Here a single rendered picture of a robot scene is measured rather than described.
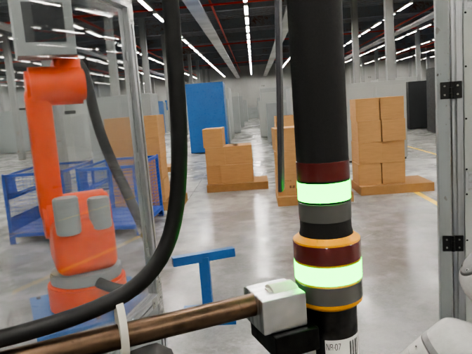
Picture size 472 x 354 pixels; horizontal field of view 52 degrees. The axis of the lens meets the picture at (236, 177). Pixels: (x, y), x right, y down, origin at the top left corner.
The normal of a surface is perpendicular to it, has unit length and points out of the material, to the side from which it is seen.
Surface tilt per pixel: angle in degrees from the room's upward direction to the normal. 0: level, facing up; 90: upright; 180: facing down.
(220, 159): 90
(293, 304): 90
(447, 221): 90
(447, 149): 90
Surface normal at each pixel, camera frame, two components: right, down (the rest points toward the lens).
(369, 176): -0.04, 0.15
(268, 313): 0.37, 0.11
